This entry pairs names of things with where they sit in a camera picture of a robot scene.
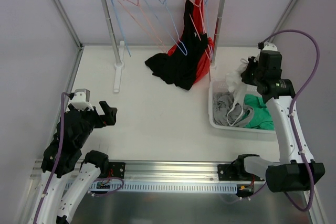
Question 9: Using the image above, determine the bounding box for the aluminium frame post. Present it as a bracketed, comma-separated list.
[51, 0, 82, 49]

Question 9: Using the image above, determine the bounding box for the light blue wire hanger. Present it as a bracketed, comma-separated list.
[110, 0, 132, 57]

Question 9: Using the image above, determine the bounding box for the white plastic basket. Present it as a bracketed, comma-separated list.
[208, 79, 275, 134]

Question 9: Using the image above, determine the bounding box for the green tank top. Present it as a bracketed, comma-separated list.
[244, 94, 275, 131]

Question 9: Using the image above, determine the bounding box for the white tank top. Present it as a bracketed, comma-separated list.
[226, 58, 253, 127]

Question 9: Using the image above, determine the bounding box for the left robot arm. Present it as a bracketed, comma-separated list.
[29, 101, 118, 223]

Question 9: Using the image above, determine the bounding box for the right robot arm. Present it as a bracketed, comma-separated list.
[234, 50, 325, 193]

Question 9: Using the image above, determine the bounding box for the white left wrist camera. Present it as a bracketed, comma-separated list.
[70, 89, 94, 111]

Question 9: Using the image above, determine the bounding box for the white slotted cable duct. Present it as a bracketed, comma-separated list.
[85, 180, 238, 194]

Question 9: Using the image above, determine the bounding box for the red tank top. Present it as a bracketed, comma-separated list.
[167, 0, 215, 86]

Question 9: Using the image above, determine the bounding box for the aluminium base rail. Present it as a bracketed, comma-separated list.
[29, 158, 274, 184]

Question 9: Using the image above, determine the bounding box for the black tank top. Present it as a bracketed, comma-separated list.
[144, 0, 207, 91]

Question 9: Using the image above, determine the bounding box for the grey tank top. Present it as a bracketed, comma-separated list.
[212, 92, 255, 127]

